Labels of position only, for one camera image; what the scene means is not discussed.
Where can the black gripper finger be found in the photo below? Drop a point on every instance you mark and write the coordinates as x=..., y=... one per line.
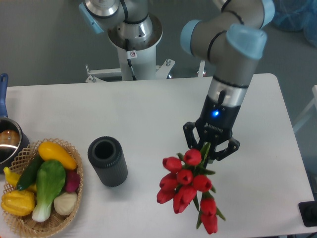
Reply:
x=232, y=147
x=188, y=129

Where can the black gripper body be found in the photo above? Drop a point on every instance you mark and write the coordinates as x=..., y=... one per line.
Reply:
x=215, y=120

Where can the red tulip bouquet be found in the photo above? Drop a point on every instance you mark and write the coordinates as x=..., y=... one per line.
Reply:
x=186, y=182

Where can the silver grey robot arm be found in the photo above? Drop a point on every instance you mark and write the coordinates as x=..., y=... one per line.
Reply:
x=234, y=42

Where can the dark grey ribbed vase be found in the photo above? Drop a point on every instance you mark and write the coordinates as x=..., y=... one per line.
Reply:
x=107, y=158

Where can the black device at edge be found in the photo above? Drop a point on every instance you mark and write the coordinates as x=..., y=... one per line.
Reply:
x=308, y=211

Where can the purple red radish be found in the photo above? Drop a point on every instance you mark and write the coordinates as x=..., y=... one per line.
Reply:
x=72, y=181

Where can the blue plastic bag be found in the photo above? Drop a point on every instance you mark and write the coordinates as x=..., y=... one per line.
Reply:
x=297, y=15

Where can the yellow squash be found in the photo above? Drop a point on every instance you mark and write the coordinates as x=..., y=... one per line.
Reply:
x=51, y=151

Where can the white garlic bulb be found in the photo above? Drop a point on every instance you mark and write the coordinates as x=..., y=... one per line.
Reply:
x=65, y=203

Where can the green bok choy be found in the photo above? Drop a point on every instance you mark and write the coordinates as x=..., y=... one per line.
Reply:
x=50, y=181

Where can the dark green cucumber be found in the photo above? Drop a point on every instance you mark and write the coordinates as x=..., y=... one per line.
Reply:
x=29, y=175

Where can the small yellow gourd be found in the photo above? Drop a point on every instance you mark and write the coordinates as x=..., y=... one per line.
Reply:
x=13, y=178

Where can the yellow bell pepper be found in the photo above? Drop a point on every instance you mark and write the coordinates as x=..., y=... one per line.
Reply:
x=18, y=203

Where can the woven wicker basket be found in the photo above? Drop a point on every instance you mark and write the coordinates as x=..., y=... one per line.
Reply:
x=26, y=227

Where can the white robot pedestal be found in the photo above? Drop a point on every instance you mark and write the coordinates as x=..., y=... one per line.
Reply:
x=136, y=46

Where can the blue handled saucepan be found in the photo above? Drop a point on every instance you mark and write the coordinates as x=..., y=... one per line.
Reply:
x=12, y=138

